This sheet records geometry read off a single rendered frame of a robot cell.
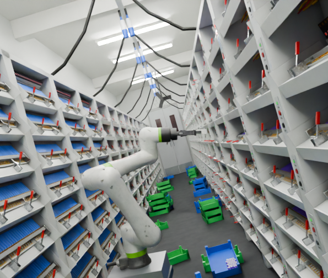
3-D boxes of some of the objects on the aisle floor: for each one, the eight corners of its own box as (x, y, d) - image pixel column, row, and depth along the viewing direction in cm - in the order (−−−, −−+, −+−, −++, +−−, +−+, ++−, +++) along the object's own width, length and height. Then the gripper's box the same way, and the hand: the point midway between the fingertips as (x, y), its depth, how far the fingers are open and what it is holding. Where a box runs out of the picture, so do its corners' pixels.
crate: (157, 270, 318) (155, 261, 318) (152, 265, 337) (150, 256, 338) (190, 258, 326) (187, 249, 327) (182, 253, 346) (180, 245, 346)
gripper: (171, 140, 242) (205, 138, 242) (171, 140, 218) (208, 137, 217) (170, 128, 243) (204, 126, 242) (170, 127, 218) (207, 124, 218)
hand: (204, 132), depth 230 cm, fingers open, 12 cm apart
